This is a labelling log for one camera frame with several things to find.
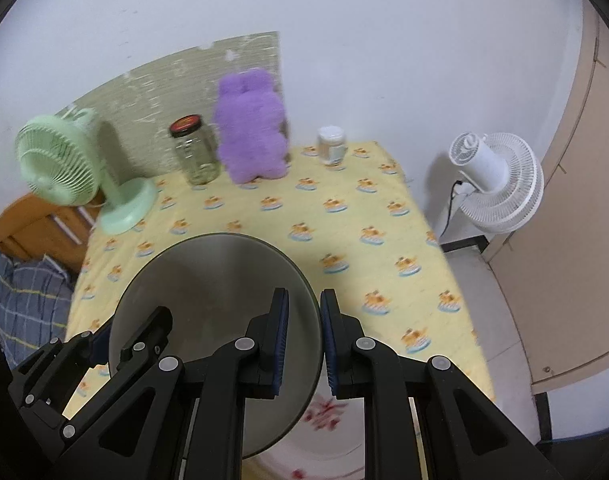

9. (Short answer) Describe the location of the yellow printed tablecloth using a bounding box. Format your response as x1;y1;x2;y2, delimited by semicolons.
64;140;496;480

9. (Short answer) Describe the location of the white red print plate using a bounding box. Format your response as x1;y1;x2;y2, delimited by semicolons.
242;385;385;480

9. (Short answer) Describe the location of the green patterned wall sheet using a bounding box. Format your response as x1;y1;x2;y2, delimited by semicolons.
52;31;285;178

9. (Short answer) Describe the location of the blue plaid cloth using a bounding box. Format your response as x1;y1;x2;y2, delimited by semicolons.
0;240;78;371

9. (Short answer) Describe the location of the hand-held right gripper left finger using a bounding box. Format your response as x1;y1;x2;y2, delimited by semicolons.
49;287;291;480

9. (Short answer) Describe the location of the white desk fan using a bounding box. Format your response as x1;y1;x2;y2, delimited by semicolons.
448;131;544;233

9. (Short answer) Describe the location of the cotton swab container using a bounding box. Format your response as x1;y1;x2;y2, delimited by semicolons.
317;126;346;166

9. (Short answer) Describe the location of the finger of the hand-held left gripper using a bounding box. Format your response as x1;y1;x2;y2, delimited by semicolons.
117;306;174;373
8;320;112;443

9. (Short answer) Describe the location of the cream floral bowl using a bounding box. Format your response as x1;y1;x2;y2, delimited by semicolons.
108;232;322;461

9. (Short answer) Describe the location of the black fan cable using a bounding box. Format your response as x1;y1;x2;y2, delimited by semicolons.
440;170;467;243

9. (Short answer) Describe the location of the wooden chair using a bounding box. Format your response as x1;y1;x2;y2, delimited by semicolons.
0;194;102;276

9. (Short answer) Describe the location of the beige door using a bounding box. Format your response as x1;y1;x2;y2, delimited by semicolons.
484;0;609;388

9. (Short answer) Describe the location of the green desk fan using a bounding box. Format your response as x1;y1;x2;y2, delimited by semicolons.
15;107;158;236

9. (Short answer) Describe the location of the purple plush toy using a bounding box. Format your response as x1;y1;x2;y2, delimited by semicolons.
213;71;291;183

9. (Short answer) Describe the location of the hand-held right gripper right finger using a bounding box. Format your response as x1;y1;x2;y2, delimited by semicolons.
319;288;560;480

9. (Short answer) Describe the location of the glass jar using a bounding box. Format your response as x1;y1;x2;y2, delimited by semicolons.
169;115;220;186

